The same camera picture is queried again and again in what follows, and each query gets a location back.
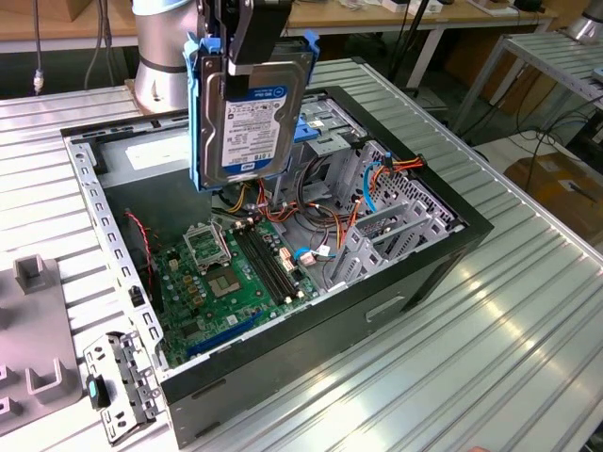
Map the black clip with blue tab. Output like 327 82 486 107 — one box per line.
87 374 113 410

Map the blue expansion slot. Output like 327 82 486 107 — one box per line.
187 313 263 358

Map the hard disk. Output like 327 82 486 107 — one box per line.
185 28 322 195

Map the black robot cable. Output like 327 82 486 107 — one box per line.
84 0 117 90

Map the CPU socket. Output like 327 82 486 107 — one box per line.
203 266 244 300

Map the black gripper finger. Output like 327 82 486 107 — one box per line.
197 0 228 58
224 0 292 100

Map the green motherboard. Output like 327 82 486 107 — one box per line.
153 218 326 371

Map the grey metal drive cage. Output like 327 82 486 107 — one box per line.
256 96 373 208

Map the black tripod stand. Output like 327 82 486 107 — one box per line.
388 0 432 98

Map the red black fan wire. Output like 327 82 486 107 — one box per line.
122 210 156 302

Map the orange black wire bundle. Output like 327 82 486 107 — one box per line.
211 178 364 258

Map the grey parts rack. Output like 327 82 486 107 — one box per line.
0 253 85 437

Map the wooden desk with white frame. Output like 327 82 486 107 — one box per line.
0 0 560 90

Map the black cable with metal plug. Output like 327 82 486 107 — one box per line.
31 0 47 97

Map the grey metal slot retainer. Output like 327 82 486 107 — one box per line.
82 329 165 447

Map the black RAM slot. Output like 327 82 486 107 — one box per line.
234 227 285 304
251 224 299 297
245 225 294 299
239 226 289 301

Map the red orange disk power wire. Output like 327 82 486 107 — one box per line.
370 153 429 195

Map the blue SATA wire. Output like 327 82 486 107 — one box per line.
362 150 397 216

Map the metal slat side table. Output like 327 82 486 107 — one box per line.
450 31 603 137

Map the black open PC case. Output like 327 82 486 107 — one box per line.
59 84 495 451

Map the cardboard box with label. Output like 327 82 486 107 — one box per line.
503 153 603 241

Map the blue plastic drive latch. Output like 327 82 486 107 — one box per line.
292 112 322 146

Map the grey metal disk bay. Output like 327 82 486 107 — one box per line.
324 138 465 293

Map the short light blue wire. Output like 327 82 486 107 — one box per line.
292 247 339 261

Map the large tan carton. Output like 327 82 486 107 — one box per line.
482 60 564 119

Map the grey power supply unit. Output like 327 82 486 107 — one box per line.
96 127 216 241

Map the metal socket cover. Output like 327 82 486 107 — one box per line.
181 223 235 274

